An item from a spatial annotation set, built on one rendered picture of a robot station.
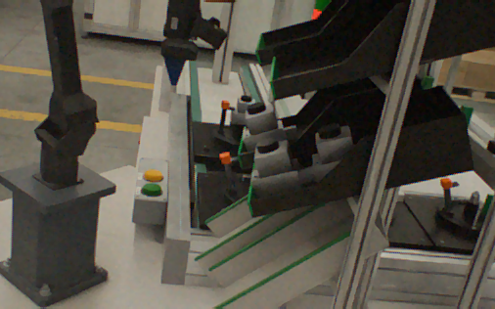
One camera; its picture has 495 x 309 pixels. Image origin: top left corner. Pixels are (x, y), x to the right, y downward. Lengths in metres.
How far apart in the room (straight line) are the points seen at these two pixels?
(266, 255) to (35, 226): 0.39
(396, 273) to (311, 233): 0.38
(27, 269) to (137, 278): 0.21
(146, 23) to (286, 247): 5.64
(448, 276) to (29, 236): 0.81
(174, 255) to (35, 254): 0.25
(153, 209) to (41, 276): 0.29
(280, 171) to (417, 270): 0.57
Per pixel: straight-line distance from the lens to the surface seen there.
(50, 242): 1.11
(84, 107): 1.06
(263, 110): 0.96
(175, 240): 1.18
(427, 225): 1.43
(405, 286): 1.32
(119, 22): 6.52
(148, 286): 1.22
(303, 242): 0.96
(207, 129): 1.69
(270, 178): 0.82
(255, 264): 0.98
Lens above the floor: 1.56
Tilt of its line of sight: 22 degrees down
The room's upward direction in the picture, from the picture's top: 10 degrees clockwise
